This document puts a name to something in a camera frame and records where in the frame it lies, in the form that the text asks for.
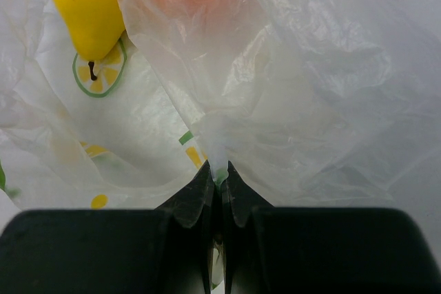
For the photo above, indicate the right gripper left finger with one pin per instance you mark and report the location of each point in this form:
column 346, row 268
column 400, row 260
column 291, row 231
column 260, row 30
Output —
column 163, row 250

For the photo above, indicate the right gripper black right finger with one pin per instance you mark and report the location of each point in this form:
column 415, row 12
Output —
column 270, row 249

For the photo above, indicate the translucent plastic bag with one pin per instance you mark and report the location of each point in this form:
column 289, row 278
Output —
column 315, row 102

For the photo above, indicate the yellow fake pear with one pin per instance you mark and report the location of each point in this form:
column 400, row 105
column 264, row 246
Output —
column 95, row 26

